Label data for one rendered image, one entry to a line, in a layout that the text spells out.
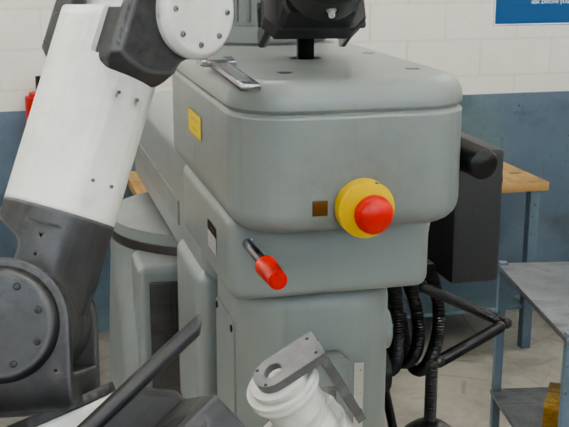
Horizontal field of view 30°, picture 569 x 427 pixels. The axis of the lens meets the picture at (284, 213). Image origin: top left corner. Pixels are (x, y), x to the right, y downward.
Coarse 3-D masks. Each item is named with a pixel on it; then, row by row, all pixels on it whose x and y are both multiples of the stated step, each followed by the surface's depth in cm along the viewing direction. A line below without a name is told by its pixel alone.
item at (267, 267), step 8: (248, 240) 117; (248, 248) 115; (256, 248) 114; (256, 256) 112; (264, 256) 109; (256, 264) 109; (264, 264) 107; (272, 264) 107; (264, 272) 106; (272, 272) 105; (280, 272) 105; (264, 280) 107; (272, 280) 105; (280, 280) 105; (280, 288) 105
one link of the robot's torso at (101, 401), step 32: (192, 320) 78; (160, 352) 77; (128, 384) 76; (32, 416) 80; (64, 416) 80; (96, 416) 75; (128, 416) 78; (160, 416) 79; (192, 416) 69; (224, 416) 69
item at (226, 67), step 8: (200, 64) 119; (208, 64) 118; (216, 64) 114; (224, 64) 113; (232, 64) 114; (224, 72) 108; (232, 72) 107; (240, 72) 107; (232, 80) 103; (240, 80) 101; (248, 80) 101; (240, 88) 98; (248, 88) 99; (256, 88) 99
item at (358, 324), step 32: (224, 288) 134; (384, 288) 130; (224, 320) 134; (256, 320) 126; (288, 320) 125; (320, 320) 126; (352, 320) 127; (384, 320) 131; (224, 352) 136; (256, 352) 127; (352, 352) 128; (384, 352) 132; (224, 384) 137; (352, 384) 130; (384, 384) 134; (256, 416) 129; (352, 416) 131
